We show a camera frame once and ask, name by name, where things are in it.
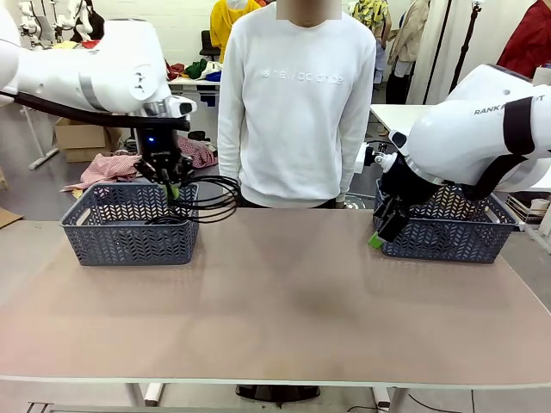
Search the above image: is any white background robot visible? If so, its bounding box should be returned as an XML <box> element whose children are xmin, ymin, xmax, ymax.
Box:
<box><xmin>16</xmin><ymin>0</ymin><xmax>45</xmax><ymax>48</ymax></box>
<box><xmin>57</xmin><ymin>0</ymin><xmax>94</xmax><ymax>35</ymax></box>

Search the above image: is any white clothes table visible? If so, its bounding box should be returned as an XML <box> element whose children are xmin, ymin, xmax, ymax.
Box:
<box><xmin>166</xmin><ymin>72</ymin><xmax>223</xmax><ymax>108</ymax></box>

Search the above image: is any person in dark clothes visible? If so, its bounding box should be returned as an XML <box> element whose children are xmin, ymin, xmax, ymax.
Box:
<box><xmin>71</xmin><ymin>0</ymin><xmax>107</xmax><ymax>43</ymax></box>

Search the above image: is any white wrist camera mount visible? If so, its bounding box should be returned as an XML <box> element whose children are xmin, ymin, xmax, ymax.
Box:
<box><xmin>353</xmin><ymin>141</ymin><xmax>396</xmax><ymax>176</ymax></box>
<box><xmin>165</xmin><ymin>96</ymin><xmax>199</xmax><ymax>118</ymax></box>

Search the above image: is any blue-grey plastic lattice basket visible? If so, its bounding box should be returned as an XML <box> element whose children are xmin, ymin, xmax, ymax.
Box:
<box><xmin>372</xmin><ymin>177</ymin><xmax>520</xmax><ymax>265</ymax></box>
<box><xmin>59</xmin><ymin>182</ymin><xmax>201</xmax><ymax>267</ymax></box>

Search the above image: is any thin black cable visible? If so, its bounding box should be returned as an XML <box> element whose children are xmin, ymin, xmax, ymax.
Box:
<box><xmin>170</xmin><ymin>173</ymin><xmax>241</xmax><ymax>225</ymax></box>

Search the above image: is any person in white sweatshirt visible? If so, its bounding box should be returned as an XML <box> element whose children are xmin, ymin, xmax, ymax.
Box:
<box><xmin>216</xmin><ymin>0</ymin><xmax>378</xmax><ymax>210</ymax></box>

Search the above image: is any cardboard box on floor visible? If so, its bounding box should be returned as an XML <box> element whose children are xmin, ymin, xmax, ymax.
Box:
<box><xmin>53</xmin><ymin>117</ymin><xmax>125</xmax><ymax>164</ymax></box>

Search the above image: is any green cloth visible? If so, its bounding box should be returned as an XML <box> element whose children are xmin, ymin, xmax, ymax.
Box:
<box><xmin>183</xmin><ymin>58</ymin><xmax>211</xmax><ymax>80</ymax></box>

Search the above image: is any black arm cable sleeve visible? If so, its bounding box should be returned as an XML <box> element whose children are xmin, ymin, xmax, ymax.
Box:
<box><xmin>461</xmin><ymin>96</ymin><xmax>551</xmax><ymax>200</ymax></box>
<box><xmin>0</xmin><ymin>89</ymin><xmax>191</xmax><ymax>131</ymax></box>

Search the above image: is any flat cardboard sheet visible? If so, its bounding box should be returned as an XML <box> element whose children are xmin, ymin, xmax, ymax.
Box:
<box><xmin>0</xmin><ymin>206</ymin><xmax>25</xmax><ymax>230</ymax></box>

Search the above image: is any black office chair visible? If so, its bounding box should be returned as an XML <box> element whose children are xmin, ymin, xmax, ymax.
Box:
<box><xmin>199</xmin><ymin>28</ymin><xmax>223</xmax><ymax>59</ymax></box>

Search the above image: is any yellow floral shirt mannequin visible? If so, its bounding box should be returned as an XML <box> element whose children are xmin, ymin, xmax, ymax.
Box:
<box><xmin>350</xmin><ymin>0</ymin><xmax>393</xmax><ymax>44</ymax></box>

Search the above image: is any yellow garment on mannequin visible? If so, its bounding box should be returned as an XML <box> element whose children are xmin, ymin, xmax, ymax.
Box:
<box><xmin>209</xmin><ymin>0</ymin><xmax>262</xmax><ymax>57</ymax></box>

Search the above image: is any person in red jacket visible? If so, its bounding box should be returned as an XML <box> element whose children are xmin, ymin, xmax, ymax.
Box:
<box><xmin>498</xmin><ymin>0</ymin><xmax>551</xmax><ymax>79</ymax></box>

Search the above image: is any white background table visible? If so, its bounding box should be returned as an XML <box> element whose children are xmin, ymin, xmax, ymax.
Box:
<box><xmin>368</xmin><ymin>102</ymin><xmax>551</xmax><ymax>194</ymax></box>

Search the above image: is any pink checked cloth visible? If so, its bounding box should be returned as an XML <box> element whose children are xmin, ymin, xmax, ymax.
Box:
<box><xmin>63</xmin><ymin>151</ymin><xmax>148</xmax><ymax>193</ymax></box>

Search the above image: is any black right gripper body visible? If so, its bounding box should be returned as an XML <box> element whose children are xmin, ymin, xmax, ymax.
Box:
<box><xmin>380</xmin><ymin>153</ymin><xmax>436</xmax><ymax>213</ymax></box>

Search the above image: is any thin black stand pole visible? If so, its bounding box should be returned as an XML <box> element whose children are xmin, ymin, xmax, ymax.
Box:
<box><xmin>424</xmin><ymin>0</ymin><xmax>454</xmax><ymax>105</ymax></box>

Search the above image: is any black right arm cable sleeve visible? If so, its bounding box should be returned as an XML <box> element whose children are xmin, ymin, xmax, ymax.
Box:
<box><xmin>461</xmin><ymin>96</ymin><xmax>551</xmax><ymax>200</ymax></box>

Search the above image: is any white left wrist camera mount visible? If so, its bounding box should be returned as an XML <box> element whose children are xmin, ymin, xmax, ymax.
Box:
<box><xmin>165</xmin><ymin>96</ymin><xmax>199</xmax><ymax>118</ymax></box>

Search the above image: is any beige coat on mannequin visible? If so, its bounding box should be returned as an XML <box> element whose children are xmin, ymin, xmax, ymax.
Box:
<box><xmin>387</xmin><ymin>0</ymin><xmax>431</xmax><ymax>68</ymax></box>

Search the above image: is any black tripod stand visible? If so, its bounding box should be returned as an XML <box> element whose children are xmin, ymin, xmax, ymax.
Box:
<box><xmin>452</xmin><ymin>0</ymin><xmax>482</xmax><ymax>89</ymax></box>

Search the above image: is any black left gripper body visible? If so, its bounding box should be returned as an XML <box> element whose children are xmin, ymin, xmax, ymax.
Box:
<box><xmin>136</xmin><ymin>126</ymin><xmax>183</xmax><ymax>168</ymax></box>

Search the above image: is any black left arm cable sleeve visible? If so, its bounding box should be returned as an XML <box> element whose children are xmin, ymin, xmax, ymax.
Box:
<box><xmin>0</xmin><ymin>89</ymin><xmax>191</xmax><ymax>131</ymax></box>

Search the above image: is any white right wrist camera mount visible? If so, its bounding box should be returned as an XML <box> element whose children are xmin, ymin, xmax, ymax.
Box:
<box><xmin>353</xmin><ymin>141</ymin><xmax>396</xmax><ymax>176</ymax></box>

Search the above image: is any dark red checked cloth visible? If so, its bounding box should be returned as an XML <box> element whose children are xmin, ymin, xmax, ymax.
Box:
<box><xmin>176</xmin><ymin>134</ymin><xmax>220</xmax><ymax>170</ymax></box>

